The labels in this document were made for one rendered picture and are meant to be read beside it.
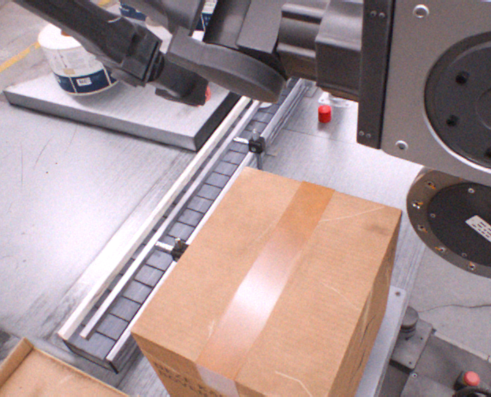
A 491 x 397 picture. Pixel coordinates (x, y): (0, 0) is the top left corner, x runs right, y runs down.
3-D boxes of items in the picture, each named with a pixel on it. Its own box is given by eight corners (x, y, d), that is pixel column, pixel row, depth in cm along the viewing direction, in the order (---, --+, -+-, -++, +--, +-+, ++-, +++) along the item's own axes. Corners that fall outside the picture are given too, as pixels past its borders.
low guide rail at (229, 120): (302, 26, 145) (301, 20, 144) (305, 27, 145) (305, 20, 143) (61, 337, 85) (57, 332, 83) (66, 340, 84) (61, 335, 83)
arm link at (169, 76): (154, 84, 78) (165, 50, 78) (120, 73, 81) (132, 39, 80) (176, 95, 84) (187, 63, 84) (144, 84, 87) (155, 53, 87)
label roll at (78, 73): (109, 96, 136) (91, 49, 125) (46, 94, 141) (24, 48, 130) (136, 56, 148) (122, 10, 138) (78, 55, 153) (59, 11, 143)
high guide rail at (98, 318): (325, 12, 138) (325, 7, 137) (329, 12, 138) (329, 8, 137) (83, 339, 78) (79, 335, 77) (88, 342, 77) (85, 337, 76)
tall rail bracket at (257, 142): (243, 175, 115) (232, 120, 103) (271, 183, 112) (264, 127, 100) (236, 184, 113) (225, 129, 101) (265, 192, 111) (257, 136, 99)
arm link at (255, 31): (290, 57, 33) (320, -17, 33) (176, 30, 38) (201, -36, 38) (329, 101, 41) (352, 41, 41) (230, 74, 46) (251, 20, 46)
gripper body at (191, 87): (168, 63, 93) (146, 50, 86) (214, 72, 89) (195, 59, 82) (159, 97, 93) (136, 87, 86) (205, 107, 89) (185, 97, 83)
